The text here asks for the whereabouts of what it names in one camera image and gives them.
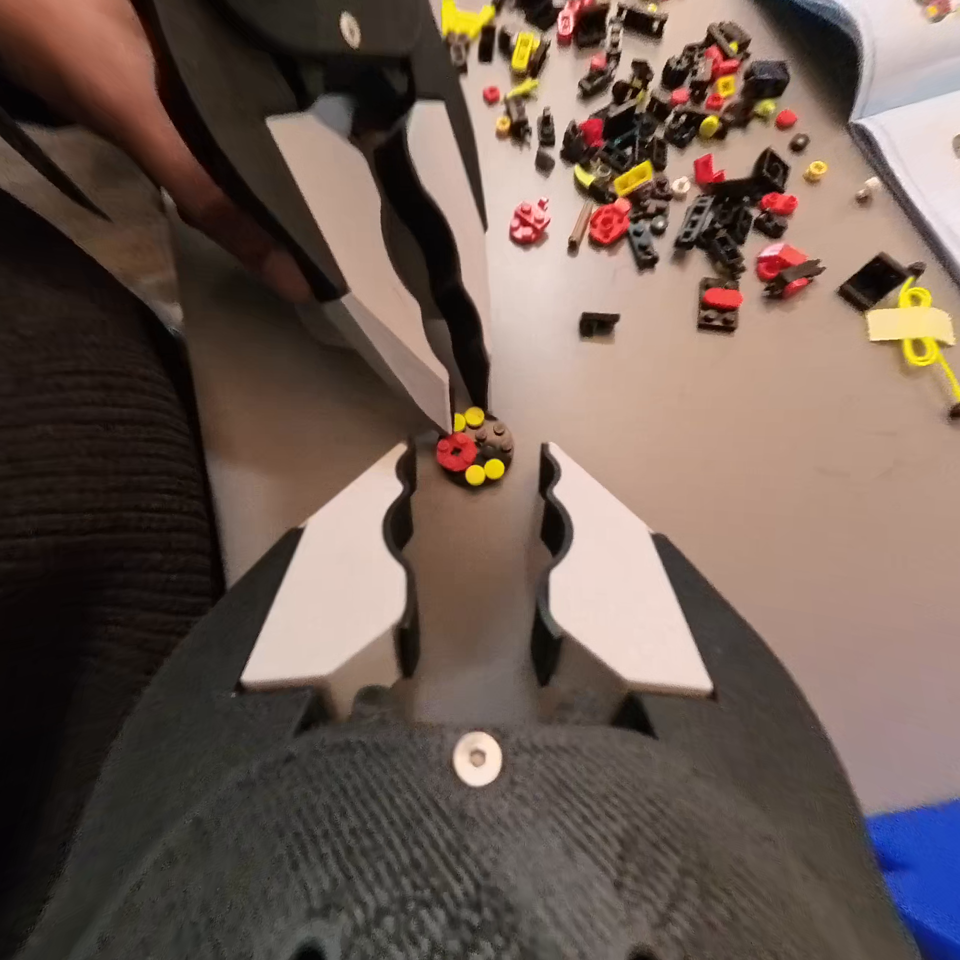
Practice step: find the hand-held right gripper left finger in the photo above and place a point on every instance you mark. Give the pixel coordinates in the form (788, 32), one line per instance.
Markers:
(330, 600)

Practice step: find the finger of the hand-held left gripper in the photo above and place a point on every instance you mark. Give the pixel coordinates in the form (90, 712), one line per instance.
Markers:
(337, 210)
(457, 187)

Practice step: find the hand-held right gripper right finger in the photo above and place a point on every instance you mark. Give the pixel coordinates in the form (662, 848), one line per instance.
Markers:
(630, 607)

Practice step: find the small black lego bracket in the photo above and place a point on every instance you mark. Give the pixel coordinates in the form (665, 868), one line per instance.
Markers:
(598, 324)

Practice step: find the round black lego plate assembly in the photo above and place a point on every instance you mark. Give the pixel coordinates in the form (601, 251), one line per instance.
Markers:
(491, 442)

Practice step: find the red lego plate with pin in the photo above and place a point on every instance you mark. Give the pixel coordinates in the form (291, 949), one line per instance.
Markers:
(530, 223)

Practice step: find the tan lego axle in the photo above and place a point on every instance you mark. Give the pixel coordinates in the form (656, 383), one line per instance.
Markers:
(579, 225)

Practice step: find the red round lego plate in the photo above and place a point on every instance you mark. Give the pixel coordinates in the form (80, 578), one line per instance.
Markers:
(607, 223)

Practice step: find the pile of lego pieces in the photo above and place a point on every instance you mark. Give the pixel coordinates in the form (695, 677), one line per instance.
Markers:
(652, 112)

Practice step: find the black lego plate red tile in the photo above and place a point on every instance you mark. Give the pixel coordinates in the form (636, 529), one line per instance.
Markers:
(720, 304)

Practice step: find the red black lego clip piece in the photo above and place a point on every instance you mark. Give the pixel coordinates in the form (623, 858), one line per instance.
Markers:
(784, 268)

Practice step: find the black lego slope piece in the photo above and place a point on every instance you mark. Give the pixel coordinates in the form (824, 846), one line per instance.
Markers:
(874, 281)

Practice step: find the small white lego piece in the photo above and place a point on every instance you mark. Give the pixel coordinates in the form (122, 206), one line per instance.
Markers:
(868, 189)

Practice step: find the lego instruction booklet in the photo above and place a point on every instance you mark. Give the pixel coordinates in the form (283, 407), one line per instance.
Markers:
(915, 112)

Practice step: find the person's left hand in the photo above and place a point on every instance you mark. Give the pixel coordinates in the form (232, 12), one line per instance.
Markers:
(90, 52)

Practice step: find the person's black knit sweater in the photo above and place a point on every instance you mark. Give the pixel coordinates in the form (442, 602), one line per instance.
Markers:
(90, 525)

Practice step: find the beige tape strip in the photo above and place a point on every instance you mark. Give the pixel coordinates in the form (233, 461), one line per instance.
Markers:
(907, 326)

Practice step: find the blue storage bin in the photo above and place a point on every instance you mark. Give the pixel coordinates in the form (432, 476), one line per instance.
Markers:
(922, 877)

